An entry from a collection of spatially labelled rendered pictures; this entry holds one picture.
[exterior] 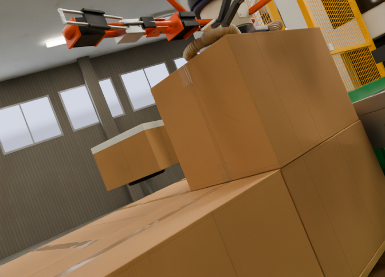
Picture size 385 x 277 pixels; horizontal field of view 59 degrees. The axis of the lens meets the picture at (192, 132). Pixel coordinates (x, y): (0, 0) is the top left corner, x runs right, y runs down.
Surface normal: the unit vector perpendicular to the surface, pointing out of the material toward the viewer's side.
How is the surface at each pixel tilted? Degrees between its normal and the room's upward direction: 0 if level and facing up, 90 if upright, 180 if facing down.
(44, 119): 90
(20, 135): 90
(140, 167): 90
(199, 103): 90
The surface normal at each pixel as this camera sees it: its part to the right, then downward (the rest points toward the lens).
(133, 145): -0.44, 0.14
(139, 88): 0.33, -0.18
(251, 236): 0.61, -0.29
